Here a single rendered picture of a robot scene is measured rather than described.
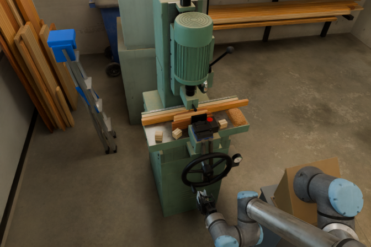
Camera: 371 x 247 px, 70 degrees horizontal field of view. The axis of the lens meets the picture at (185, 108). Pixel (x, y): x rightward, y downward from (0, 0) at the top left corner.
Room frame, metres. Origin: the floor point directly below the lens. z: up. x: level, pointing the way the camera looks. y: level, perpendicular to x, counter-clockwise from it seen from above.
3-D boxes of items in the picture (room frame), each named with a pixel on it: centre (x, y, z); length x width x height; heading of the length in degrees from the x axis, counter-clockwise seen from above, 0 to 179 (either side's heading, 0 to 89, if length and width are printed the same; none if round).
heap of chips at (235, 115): (1.13, -0.31, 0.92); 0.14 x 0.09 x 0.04; 18
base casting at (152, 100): (1.24, 0.02, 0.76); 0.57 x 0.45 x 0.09; 18
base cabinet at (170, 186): (1.24, 0.02, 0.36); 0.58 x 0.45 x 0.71; 18
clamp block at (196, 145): (0.95, -0.11, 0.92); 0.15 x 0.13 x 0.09; 108
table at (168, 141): (1.03, -0.08, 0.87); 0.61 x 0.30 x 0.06; 108
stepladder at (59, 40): (1.59, 0.78, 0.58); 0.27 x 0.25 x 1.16; 105
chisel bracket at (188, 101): (1.15, -0.02, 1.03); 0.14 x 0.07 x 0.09; 18
